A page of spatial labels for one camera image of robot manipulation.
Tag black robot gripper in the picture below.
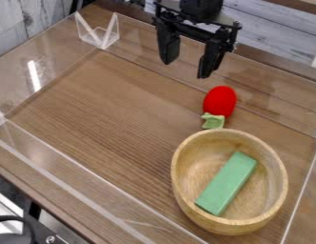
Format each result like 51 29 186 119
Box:
153 0 242 78

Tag red plush strawberry toy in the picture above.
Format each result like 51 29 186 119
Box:
201 86 237 130

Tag clear acrylic tray walls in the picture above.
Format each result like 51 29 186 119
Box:
0 8 316 244

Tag light wooden bowl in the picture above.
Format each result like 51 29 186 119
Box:
171 129 289 235

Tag green rectangular block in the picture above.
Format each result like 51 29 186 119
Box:
196 152 257 216

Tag clear acrylic corner bracket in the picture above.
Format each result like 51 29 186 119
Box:
74 12 119 50

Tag black metal table frame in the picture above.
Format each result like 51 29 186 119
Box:
0 173 70 244

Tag black cable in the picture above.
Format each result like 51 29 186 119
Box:
0 214 39 244

